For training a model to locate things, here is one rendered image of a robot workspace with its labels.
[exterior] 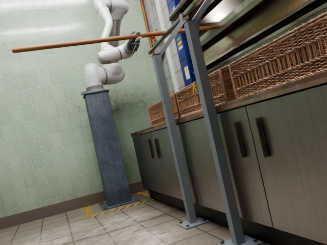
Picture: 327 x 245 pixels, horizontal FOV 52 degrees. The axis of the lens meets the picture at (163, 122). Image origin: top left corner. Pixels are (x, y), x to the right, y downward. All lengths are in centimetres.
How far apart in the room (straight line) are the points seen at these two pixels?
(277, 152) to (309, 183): 15
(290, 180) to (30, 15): 299
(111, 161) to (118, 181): 18
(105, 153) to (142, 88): 92
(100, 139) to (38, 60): 103
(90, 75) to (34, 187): 115
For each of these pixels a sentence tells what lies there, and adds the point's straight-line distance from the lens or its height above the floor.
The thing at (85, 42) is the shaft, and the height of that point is 119.
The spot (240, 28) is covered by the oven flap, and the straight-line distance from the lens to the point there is 223.
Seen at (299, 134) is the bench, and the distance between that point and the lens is 106.
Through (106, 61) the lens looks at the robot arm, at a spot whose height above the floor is 113.
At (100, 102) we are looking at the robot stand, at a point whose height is 90.
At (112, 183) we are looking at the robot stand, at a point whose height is 20.
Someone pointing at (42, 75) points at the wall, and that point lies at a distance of 344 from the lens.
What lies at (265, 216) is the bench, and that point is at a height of 14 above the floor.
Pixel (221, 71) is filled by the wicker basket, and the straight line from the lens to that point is 147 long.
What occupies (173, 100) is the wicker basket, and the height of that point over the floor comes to 70.
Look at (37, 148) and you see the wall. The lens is 334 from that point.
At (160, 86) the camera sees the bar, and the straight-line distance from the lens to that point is 185.
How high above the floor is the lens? 51
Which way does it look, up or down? 2 degrees up
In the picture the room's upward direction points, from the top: 12 degrees counter-clockwise
